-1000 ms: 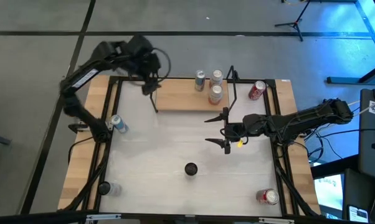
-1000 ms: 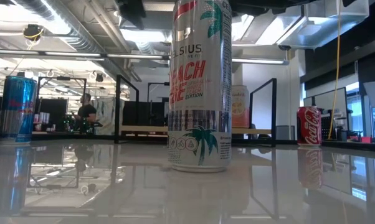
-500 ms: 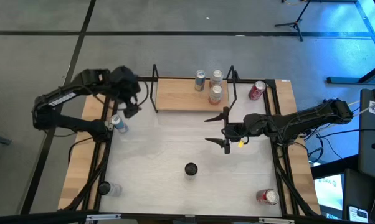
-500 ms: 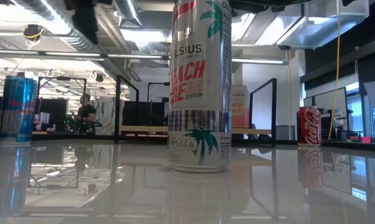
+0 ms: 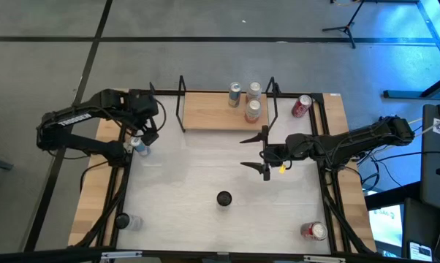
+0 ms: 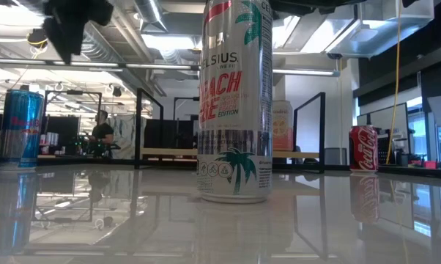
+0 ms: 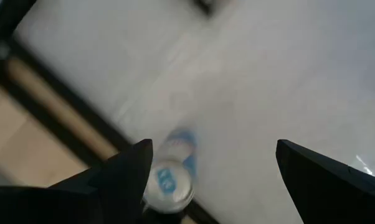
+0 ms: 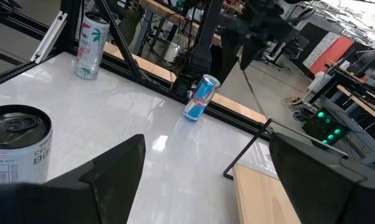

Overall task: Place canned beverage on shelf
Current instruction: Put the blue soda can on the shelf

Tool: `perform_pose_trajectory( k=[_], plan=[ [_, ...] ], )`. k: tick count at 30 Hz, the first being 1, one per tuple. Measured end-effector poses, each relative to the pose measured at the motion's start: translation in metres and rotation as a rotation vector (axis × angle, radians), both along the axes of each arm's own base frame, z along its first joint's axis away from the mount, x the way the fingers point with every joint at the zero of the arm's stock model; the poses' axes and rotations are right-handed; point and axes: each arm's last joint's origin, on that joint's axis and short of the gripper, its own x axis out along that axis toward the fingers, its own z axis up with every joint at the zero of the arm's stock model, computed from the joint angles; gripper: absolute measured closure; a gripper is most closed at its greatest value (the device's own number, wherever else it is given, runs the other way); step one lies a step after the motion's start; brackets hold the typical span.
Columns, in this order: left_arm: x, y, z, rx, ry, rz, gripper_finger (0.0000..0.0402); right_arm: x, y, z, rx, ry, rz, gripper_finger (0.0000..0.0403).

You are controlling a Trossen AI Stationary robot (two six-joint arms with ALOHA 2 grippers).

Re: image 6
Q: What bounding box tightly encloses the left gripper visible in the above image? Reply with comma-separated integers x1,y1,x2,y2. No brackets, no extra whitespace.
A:
42,0,115,65

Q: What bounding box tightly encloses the Red Bull blue silver can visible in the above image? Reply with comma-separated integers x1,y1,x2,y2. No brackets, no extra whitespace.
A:
0,89,45,172

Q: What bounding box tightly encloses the Celsius tall white can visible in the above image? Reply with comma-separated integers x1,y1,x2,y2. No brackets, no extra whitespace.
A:
196,0,274,204

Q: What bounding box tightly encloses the Spindrift pink white can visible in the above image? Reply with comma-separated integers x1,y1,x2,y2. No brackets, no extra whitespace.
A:
272,100,294,153

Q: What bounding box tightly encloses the Coca-Cola red can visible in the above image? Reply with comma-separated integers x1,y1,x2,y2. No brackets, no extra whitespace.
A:
348,124,379,173

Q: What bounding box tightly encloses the black monitor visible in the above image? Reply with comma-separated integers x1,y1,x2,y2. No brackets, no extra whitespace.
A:
44,116,81,155

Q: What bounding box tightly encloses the ceiling tube light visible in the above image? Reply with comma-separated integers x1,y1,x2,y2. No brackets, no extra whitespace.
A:
272,67,341,78
0,56,201,73

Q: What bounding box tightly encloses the person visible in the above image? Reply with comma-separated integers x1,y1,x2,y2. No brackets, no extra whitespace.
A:
86,109,115,158

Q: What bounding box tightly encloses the grey bin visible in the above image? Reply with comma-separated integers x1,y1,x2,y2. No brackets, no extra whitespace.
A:
323,147,348,166

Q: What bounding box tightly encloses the black perforated equipment rack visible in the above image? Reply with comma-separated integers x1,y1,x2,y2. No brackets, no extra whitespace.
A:
376,128,415,166

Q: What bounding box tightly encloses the round silver ventilation duct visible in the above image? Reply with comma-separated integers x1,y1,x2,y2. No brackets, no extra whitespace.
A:
134,0,169,33

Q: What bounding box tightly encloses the rectangular silver ventilation duct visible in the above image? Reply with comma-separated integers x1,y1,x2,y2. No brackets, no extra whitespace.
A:
282,0,436,59

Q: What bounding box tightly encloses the yellow hanging cable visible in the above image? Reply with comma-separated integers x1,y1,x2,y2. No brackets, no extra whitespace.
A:
385,0,404,165

